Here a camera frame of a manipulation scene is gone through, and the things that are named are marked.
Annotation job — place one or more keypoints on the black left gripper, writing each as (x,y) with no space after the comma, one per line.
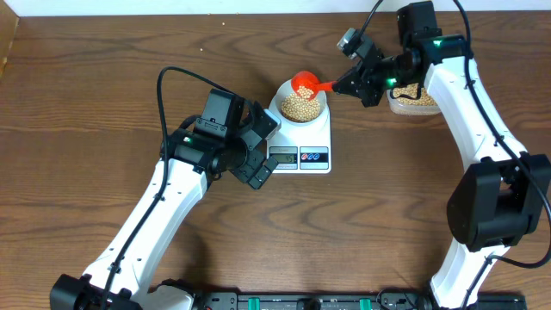
(244,172)

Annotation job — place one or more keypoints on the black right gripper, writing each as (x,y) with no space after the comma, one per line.
(362,88)

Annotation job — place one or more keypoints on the red plastic scoop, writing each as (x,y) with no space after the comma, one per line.
(306,80)

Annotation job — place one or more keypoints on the white digital kitchen scale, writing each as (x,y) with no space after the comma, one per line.
(302,148)

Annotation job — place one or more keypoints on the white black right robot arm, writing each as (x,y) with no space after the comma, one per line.
(503,191)

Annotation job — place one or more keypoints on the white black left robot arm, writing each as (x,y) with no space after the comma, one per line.
(197,153)

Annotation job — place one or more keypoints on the soybeans pile in bowl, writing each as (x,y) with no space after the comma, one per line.
(299,109)

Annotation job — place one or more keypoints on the grey plastic bowl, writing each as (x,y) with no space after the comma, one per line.
(286,90)

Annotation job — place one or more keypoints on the clear container of soybeans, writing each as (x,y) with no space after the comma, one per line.
(412,100)

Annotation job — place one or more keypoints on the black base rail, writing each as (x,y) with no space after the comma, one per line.
(390,298)

